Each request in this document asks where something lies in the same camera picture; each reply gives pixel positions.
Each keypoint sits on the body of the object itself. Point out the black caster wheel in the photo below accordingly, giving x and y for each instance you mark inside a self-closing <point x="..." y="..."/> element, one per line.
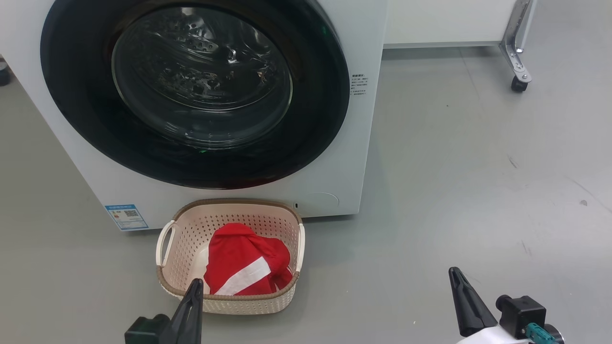
<point x="519" y="84"/>

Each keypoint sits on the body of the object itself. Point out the cream perforated laundry basket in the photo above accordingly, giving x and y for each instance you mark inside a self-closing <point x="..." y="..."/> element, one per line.
<point x="191" y="229"/>

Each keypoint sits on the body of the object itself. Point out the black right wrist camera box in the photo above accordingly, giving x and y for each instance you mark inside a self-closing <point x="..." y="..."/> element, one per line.
<point x="521" y="313"/>

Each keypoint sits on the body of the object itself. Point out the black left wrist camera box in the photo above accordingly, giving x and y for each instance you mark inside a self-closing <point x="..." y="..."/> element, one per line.
<point x="146" y="332"/>

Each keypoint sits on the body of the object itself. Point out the blue energy label sticker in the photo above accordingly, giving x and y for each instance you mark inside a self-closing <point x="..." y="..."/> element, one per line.
<point x="126" y="217"/>

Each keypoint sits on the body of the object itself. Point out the white partition panel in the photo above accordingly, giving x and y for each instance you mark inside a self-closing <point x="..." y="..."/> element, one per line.
<point x="449" y="21"/>

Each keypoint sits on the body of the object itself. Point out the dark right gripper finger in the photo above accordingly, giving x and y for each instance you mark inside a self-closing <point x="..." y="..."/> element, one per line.
<point x="471" y="310"/>

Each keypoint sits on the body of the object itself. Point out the red and white garment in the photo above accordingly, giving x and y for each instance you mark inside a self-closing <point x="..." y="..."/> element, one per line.
<point x="239" y="253"/>

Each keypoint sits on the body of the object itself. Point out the silver metal partition leg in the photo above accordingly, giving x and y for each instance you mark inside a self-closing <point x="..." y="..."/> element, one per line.
<point x="516" y="48"/>

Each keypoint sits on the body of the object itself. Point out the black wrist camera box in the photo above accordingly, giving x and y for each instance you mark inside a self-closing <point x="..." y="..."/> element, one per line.
<point x="521" y="313"/>
<point x="146" y="332"/>

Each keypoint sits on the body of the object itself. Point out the black round glass washer door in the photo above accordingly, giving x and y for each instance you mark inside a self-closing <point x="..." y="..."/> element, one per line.
<point x="76" y="110"/>

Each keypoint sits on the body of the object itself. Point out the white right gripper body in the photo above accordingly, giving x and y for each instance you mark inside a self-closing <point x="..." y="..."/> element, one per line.
<point x="492" y="337"/>

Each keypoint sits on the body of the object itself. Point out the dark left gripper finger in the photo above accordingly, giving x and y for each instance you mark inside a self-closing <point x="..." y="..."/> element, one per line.
<point x="189" y="320"/>

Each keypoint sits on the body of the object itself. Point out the white front-load washing machine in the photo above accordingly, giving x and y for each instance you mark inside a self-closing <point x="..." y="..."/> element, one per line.
<point x="57" y="167"/>

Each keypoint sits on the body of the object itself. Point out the steel perforated washer drum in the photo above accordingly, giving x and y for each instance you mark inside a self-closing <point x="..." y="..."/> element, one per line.
<point x="201" y="71"/>

